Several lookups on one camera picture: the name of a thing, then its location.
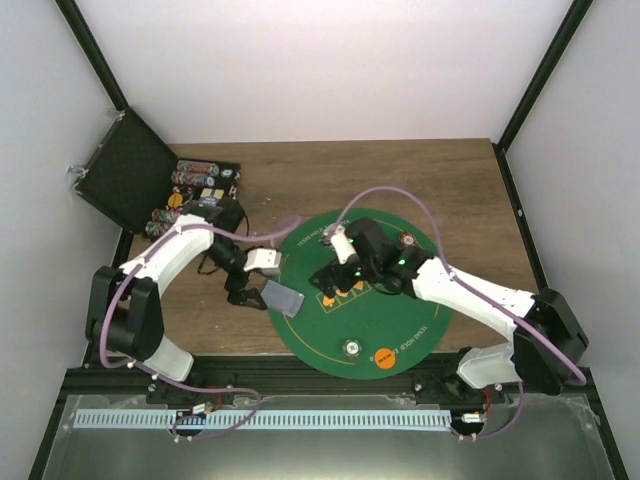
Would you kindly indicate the black poker chip case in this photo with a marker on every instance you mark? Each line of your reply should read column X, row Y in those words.
column 129, row 174

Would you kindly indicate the chip row bottom in case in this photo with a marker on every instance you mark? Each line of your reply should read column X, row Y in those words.
column 154, row 229

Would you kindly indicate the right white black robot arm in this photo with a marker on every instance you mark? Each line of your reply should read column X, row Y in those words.
column 543, row 338

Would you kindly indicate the light blue slotted cable duct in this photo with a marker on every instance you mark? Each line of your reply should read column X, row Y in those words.
column 419, row 420

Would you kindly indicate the boxed card deck in case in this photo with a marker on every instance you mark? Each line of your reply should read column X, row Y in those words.
column 210, row 195

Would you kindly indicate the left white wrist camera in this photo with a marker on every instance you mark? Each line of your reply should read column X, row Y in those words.
column 265, row 260

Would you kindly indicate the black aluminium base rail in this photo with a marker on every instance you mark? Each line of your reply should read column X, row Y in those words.
column 430, row 382

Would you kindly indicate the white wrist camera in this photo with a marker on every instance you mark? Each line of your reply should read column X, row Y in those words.
column 342, row 245
column 265, row 260

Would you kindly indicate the chip row top in case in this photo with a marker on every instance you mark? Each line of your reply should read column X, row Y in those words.
column 198, row 167

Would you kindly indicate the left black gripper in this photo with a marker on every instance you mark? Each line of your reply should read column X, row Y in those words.
column 237, row 297

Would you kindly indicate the orange button in case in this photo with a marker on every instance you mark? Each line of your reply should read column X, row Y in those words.
column 175, row 200

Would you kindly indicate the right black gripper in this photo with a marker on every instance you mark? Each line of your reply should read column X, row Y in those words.
column 323, row 277

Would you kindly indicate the round green poker mat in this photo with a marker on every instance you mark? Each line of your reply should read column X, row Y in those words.
column 413, row 328

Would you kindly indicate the chip row in case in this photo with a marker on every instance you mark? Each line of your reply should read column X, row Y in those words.
column 198, row 167
column 166, row 217
column 192, row 179
column 154, row 229

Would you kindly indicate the orange big blind button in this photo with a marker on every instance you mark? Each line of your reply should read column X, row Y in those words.
column 385, row 358

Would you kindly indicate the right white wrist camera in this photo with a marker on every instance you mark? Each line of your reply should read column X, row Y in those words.
column 342, row 245

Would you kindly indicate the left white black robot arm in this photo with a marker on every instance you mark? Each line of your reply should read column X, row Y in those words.
column 125, row 313

